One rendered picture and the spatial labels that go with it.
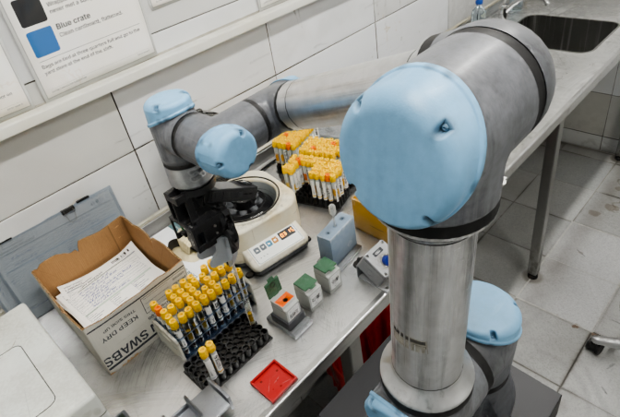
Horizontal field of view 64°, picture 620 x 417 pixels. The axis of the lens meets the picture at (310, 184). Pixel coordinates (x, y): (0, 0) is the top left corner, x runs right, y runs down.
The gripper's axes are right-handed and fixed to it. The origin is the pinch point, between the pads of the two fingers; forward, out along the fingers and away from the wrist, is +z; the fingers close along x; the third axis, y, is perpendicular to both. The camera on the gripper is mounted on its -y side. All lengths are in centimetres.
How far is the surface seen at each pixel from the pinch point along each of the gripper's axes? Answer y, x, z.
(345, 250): -29.0, 2.3, 19.5
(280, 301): -5.5, 4.4, 14.6
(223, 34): -43, -47, -24
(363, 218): -39.1, 0.1, 17.3
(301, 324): -6.9, 8.0, 20.9
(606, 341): -107, 50, 101
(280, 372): 3.6, 12.1, 22.1
